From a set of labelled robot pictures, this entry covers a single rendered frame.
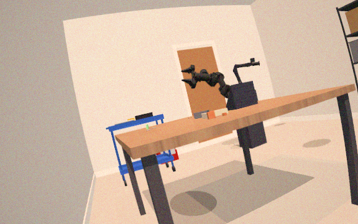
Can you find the cream shallow tray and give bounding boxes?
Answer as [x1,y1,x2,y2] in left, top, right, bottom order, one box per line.
[201,108,228,119]

